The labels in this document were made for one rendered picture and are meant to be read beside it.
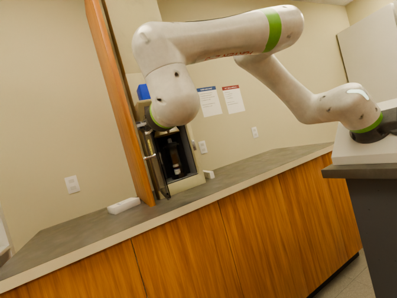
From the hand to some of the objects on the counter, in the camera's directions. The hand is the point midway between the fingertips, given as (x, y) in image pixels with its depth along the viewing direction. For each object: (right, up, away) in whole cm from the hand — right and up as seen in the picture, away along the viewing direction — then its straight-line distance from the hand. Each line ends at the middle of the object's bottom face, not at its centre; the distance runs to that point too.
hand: (147, 129), depth 79 cm
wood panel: (-15, -41, +52) cm, 68 cm away
